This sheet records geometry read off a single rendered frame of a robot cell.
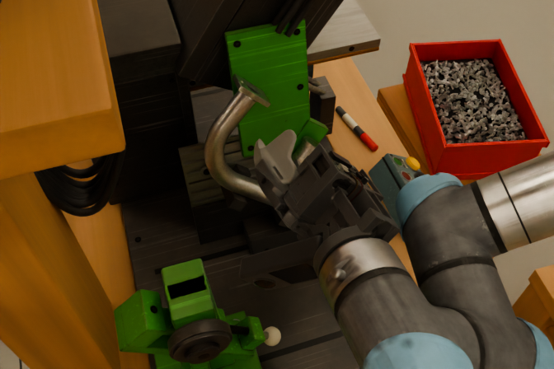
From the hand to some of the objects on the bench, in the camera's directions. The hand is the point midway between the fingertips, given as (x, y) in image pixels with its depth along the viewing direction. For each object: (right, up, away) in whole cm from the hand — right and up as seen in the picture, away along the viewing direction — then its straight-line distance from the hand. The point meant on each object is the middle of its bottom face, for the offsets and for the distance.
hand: (277, 161), depth 69 cm
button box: (+24, -9, +40) cm, 47 cm away
